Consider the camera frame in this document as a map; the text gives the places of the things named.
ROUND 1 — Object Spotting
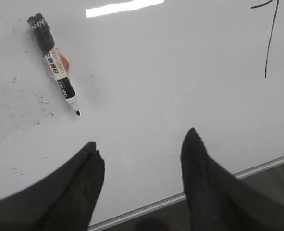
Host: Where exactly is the white whiteboard with aluminium frame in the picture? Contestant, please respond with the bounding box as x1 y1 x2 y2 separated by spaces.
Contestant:
0 0 284 227

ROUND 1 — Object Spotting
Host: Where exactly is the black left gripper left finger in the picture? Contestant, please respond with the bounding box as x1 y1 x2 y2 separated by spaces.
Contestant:
0 142 105 231

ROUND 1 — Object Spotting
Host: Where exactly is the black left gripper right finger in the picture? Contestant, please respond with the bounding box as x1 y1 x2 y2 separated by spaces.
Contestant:
180 128 284 231

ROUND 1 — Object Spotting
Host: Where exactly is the black and white whiteboard marker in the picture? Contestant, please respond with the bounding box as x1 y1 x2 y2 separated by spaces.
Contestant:
27 13 81 115

